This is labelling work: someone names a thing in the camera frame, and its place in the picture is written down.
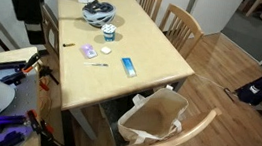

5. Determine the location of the white and navy bicycle helmet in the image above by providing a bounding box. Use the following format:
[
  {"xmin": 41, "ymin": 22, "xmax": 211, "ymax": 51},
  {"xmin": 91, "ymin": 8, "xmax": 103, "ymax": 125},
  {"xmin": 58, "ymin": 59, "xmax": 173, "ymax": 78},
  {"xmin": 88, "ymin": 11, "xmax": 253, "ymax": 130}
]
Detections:
[{"xmin": 79, "ymin": 0, "xmax": 119, "ymax": 31}]

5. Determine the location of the beige canvas tote bag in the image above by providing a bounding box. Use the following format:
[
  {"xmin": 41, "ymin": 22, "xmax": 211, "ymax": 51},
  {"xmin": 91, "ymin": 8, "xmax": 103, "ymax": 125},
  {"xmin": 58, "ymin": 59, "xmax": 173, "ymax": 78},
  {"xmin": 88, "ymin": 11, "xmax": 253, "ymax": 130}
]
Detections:
[{"xmin": 115, "ymin": 82, "xmax": 191, "ymax": 146}]

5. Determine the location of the purple packet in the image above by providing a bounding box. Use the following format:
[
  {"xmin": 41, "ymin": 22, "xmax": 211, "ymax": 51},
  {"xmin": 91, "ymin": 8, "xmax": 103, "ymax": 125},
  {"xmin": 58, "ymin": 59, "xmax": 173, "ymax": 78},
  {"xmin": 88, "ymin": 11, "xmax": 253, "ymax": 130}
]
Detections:
[{"xmin": 78, "ymin": 43, "xmax": 99, "ymax": 61}]

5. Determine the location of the orange cable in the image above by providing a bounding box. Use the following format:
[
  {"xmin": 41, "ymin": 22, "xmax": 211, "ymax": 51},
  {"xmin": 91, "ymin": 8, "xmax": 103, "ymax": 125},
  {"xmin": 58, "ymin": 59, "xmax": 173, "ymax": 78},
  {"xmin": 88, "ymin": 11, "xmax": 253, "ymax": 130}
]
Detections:
[{"xmin": 34, "ymin": 71, "xmax": 55, "ymax": 116}]

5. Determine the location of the wooden robot mounting stand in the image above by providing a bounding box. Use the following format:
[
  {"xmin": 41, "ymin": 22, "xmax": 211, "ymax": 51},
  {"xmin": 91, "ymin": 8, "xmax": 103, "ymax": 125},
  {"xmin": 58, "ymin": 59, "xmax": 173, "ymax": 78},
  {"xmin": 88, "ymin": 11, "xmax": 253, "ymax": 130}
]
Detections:
[{"xmin": 0, "ymin": 42, "xmax": 55, "ymax": 146}]

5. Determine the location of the thin silver pen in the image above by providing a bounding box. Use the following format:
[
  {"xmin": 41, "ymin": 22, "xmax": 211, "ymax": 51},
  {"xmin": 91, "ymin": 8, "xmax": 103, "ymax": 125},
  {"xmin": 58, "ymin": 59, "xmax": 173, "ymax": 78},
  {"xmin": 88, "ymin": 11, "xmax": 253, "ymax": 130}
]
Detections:
[{"xmin": 83, "ymin": 60, "xmax": 110, "ymax": 69}]

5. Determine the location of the light wooden dining table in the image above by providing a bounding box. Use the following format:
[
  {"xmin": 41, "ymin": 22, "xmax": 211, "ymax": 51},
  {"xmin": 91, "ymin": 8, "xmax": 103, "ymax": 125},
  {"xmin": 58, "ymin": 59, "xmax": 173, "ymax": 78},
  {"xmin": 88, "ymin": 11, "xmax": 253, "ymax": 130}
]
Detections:
[{"xmin": 40, "ymin": 0, "xmax": 204, "ymax": 146}]

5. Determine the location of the black and orange bar clamp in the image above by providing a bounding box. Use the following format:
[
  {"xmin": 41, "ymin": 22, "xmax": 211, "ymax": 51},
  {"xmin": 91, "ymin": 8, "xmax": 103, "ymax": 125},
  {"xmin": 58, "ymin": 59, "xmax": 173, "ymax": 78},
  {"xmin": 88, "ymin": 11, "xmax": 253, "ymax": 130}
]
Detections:
[
  {"xmin": 0, "ymin": 48, "xmax": 43, "ymax": 89},
  {"xmin": 23, "ymin": 109, "xmax": 67, "ymax": 144}
]

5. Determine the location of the white floor cable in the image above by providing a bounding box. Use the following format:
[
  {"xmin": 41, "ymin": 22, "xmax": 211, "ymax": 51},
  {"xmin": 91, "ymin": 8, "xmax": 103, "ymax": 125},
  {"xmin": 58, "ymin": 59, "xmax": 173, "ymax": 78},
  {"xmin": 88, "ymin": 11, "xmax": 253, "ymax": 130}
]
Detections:
[{"xmin": 190, "ymin": 73, "xmax": 239, "ymax": 97}]

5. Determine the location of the blue packet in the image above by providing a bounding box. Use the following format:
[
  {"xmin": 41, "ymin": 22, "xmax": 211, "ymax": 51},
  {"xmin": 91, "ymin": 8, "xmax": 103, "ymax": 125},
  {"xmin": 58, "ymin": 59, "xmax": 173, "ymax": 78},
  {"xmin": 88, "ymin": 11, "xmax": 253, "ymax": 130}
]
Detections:
[{"xmin": 118, "ymin": 56, "xmax": 140, "ymax": 80}]

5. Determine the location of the small white earbuds case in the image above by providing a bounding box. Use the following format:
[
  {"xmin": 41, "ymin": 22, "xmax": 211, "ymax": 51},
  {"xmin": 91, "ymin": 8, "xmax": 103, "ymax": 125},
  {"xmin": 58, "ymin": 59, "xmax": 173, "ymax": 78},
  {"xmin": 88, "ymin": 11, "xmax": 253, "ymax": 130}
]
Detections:
[{"xmin": 99, "ymin": 45, "xmax": 113, "ymax": 56}]

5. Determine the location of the yoghurt bottle with blue label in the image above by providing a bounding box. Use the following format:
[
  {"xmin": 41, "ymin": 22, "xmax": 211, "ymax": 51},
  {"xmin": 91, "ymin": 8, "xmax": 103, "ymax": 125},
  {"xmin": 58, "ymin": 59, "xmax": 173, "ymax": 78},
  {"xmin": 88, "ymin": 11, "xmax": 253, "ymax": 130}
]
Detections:
[{"xmin": 100, "ymin": 22, "xmax": 118, "ymax": 44}]

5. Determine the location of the black marker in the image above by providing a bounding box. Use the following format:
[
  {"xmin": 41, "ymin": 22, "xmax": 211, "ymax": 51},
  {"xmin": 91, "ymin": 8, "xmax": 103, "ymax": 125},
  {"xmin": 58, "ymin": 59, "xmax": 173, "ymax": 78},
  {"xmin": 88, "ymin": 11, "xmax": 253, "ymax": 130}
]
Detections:
[{"xmin": 62, "ymin": 42, "xmax": 76, "ymax": 49}]

